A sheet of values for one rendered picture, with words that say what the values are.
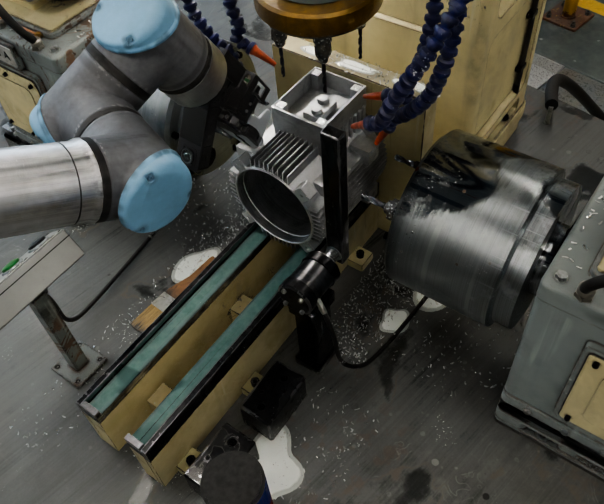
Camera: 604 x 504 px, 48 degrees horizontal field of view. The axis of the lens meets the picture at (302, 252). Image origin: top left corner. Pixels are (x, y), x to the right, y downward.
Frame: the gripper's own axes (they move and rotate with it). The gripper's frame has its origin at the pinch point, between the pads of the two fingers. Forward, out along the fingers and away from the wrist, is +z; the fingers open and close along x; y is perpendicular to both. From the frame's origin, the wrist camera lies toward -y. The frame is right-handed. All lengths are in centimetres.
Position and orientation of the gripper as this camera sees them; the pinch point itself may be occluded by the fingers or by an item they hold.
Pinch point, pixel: (253, 145)
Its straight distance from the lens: 111.0
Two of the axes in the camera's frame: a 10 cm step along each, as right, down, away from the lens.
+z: 3.5, 2.1, 9.1
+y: 4.7, -8.8, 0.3
